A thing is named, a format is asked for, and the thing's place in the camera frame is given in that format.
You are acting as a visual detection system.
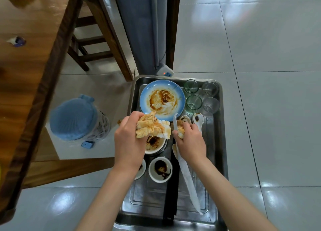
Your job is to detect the person's right hand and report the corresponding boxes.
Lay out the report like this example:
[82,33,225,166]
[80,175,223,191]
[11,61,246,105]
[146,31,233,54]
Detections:
[172,122,208,164]

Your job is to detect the person's left hand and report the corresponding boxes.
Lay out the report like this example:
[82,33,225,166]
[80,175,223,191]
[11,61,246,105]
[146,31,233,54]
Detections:
[114,111,151,171]

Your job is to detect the small stained tissue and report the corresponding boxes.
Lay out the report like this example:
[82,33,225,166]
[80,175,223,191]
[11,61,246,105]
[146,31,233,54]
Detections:
[173,119,187,139]

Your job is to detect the large stained tissue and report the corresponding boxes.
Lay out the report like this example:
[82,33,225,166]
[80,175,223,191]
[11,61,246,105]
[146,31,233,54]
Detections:
[135,111,172,140]

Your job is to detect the white paper chopstick sleeve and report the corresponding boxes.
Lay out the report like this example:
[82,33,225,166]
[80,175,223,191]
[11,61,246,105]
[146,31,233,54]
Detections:
[173,114,203,215]

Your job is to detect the person's right forearm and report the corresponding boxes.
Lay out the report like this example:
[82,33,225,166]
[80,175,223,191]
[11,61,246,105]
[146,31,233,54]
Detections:
[192,155,279,231]

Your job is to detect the person's left forearm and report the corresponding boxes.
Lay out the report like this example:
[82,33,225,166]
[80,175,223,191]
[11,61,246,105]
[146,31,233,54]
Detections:
[75,161,144,231]

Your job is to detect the white bowl with sauce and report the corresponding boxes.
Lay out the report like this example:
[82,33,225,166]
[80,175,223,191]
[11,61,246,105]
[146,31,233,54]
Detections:
[148,157,173,184]
[134,159,146,180]
[145,135,168,156]

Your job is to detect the blue plate with sauce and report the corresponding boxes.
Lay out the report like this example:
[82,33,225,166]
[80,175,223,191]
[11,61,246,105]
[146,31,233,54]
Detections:
[139,79,186,121]

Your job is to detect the green tinted drinking glass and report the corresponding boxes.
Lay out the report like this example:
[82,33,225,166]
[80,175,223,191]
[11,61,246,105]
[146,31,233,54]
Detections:
[185,95,203,116]
[183,79,199,95]

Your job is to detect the stainless steel tray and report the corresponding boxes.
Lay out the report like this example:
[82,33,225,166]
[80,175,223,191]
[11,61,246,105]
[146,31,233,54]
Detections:
[114,74,229,231]

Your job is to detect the clear drinking glass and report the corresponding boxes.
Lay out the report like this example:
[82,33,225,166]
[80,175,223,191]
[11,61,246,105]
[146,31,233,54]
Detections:
[202,81,219,97]
[202,97,221,117]

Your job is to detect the white power strip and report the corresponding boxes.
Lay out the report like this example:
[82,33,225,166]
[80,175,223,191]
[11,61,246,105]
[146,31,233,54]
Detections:
[155,63,174,78]

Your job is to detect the trash bin with blue bag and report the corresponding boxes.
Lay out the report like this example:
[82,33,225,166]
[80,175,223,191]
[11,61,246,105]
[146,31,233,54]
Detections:
[49,94,111,149]

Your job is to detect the black chopstick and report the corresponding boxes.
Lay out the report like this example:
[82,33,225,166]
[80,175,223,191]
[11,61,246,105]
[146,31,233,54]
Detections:
[162,151,172,226]

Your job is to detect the wooden bench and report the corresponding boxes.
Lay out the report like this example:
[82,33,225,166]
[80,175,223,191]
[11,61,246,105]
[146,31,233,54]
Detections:
[22,157,116,189]

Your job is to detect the wooden chair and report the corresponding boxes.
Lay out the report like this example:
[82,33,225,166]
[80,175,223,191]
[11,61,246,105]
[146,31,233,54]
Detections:
[67,0,134,82]

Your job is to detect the grey fabric curtain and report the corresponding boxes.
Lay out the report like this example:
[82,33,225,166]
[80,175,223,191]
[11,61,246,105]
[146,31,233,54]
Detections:
[112,0,168,75]

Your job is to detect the wooden table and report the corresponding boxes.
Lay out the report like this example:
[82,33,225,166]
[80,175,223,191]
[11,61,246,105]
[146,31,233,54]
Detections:
[0,0,85,225]

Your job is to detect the small purple white wrapper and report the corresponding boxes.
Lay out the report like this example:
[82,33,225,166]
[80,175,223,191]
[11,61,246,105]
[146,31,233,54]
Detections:
[6,36,27,47]

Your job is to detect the dark wooden post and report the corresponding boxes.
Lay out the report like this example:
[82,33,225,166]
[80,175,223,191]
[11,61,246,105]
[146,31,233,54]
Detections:
[166,0,181,71]

